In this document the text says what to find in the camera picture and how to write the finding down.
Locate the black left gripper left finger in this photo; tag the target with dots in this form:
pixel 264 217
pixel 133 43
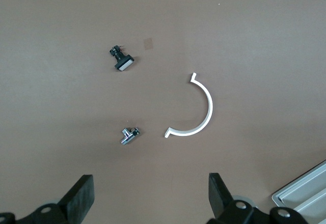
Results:
pixel 76 203

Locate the chrome tee pipe fitting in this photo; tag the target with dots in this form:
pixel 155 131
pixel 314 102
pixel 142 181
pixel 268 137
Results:
pixel 128 135

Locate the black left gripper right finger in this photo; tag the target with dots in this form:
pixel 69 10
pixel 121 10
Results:
pixel 219 196

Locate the white semicircular plastic bracket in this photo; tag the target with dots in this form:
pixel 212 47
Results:
pixel 210 105

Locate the white drawer cabinet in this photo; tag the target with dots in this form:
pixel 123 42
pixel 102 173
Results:
pixel 305 188

